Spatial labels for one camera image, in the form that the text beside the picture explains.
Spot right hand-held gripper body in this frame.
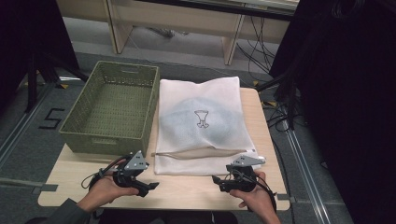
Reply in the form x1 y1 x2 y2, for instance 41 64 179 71
225 155 266 193

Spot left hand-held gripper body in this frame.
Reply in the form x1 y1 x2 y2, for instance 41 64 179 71
112 150 149 189

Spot blue-grey garment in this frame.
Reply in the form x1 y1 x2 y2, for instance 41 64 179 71
160 96 247 151

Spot green woven plastic basket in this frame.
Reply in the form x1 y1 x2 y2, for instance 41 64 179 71
59 60 161 157

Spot white mesh laundry bag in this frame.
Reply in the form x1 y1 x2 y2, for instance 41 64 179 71
153 76 259 176

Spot person's right hand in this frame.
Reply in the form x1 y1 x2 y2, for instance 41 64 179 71
229 171 277 218

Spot person's left hand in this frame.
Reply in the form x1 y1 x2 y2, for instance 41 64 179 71
83 170 140 210

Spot black tripod stand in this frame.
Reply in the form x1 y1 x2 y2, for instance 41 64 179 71
23 50 90 114
255 69 302 132

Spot black curtain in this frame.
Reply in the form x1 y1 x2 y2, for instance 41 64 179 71
0 0 80 105
269 0 396 224

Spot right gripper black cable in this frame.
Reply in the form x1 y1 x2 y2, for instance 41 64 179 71
232 169 278 213

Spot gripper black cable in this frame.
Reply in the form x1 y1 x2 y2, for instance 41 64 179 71
232 169 278 213
81 155 129 190

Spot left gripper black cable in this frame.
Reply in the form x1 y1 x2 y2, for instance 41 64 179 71
81 155 129 190

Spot metal floor rail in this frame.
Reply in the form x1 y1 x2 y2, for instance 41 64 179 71
285 128 332 224
0 83 54 171

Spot black floor cables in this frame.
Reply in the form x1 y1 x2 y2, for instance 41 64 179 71
235 15 281 77

